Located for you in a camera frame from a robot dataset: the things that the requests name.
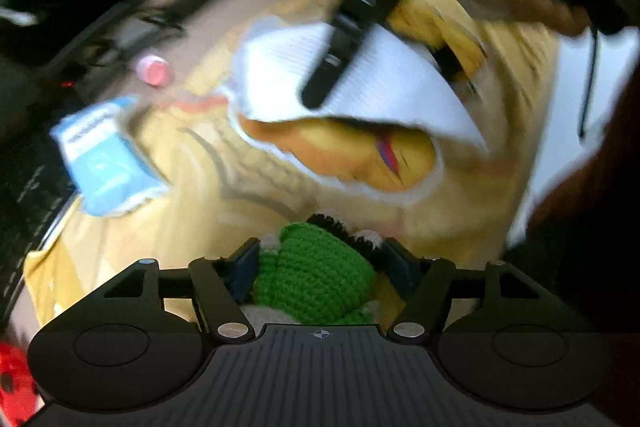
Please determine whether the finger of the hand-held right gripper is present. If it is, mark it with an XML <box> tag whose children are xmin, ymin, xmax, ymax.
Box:
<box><xmin>299</xmin><ymin>0</ymin><xmax>419</xmax><ymax>108</ymax></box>

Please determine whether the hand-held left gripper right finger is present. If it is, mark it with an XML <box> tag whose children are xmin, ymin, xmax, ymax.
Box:
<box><xmin>381</xmin><ymin>238</ymin><xmax>551</xmax><ymax>344</ymax></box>

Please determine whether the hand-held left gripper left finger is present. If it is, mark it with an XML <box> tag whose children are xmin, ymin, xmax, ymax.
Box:
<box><xmin>90</xmin><ymin>238</ymin><xmax>262</xmax><ymax>342</ymax></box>

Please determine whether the white paper tissue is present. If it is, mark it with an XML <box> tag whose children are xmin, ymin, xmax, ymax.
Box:
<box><xmin>227</xmin><ymin>19</ymin><xmax>490</xmax><ymax>154</ymax></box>

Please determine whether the crochet doll with green dress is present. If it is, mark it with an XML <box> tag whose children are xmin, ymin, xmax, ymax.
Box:
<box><xmin>240</xmin><ymin>213</ymin><xmax>396</xmax><ymax>325</ymax></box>

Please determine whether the yellow printed cloth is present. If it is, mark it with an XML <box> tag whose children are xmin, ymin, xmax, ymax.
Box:
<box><xmin>22</xmin><ymin>0</ymin><xmax>558</xmax><ymax>338</ymax></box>

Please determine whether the blue wet wipes packet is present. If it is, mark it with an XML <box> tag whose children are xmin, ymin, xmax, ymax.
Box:
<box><xmin>49</xmin><ymin>96</ymin><xmax>168</xmax><ymax>219</ymax></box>

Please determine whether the dark red cloth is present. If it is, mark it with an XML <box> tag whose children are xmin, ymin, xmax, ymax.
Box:
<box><xmin>504</xmin><ymin>72</ymin><xmax>640</xmax><ymax>427</ymax></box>

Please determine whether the black keyboard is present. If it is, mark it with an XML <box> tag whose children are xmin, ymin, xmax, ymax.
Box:
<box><xmin>0</xmin><ymin>139</ymin><xmax>78</xmax><ymax>313</ymax></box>

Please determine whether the red toy figure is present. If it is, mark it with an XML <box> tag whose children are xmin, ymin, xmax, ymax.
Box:
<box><xmin>0</xmin><ymin>341</ymin><xmax>40</xmax><ymax>410</ymax></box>

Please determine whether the thin black cable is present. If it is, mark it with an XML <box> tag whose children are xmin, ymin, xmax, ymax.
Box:
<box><xmin>570</xmin><ymin>0</ymin><xmax>602</xmax><ymax>138</ymax></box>

